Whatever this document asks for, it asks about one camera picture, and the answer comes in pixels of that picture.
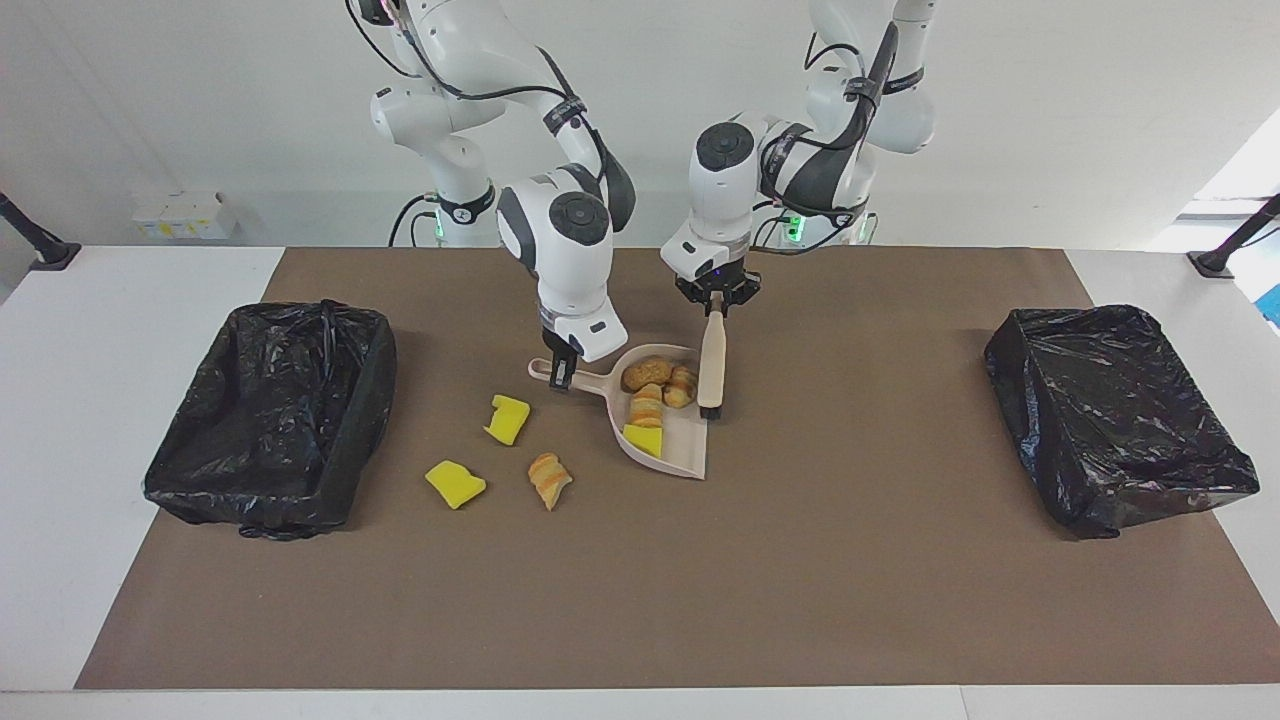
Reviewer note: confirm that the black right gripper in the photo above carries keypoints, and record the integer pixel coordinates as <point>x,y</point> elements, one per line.
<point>560,345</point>

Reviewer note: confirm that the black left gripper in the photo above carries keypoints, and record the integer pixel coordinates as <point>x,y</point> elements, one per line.
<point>700,283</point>

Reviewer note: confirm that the beige hand brush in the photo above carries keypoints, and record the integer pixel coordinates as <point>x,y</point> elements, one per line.
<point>711,370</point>

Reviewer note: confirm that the notched yellow sponge piece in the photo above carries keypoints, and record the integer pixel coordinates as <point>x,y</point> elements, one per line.
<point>508,420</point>

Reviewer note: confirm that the golden bread bun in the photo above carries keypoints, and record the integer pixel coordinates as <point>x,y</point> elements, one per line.
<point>645,374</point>

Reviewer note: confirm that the small striped croissant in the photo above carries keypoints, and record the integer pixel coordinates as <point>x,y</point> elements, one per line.
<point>682,388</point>
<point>647,405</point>
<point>548,480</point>

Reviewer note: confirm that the beige plastic dustpan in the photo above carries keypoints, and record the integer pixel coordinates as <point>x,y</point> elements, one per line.
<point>680,450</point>

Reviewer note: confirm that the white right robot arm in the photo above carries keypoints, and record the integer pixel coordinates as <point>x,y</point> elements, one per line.
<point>570,260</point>

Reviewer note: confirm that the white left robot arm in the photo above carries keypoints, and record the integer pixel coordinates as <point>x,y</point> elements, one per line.
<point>725,200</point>

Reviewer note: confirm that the black bag lined bin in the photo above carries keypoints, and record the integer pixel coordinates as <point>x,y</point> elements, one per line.
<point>270,440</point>
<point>1130,440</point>

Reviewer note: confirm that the brown table mat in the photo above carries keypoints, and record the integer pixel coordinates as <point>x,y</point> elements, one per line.
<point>640,600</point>

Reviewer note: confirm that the black pole stand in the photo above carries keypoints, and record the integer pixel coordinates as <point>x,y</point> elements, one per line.
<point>1215,262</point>
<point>45,250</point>

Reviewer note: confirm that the blue object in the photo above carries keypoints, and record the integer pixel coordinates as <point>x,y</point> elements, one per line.
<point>1273,305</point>

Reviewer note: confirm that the white wall socket boxes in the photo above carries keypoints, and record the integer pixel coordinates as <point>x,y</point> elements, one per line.
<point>185,215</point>

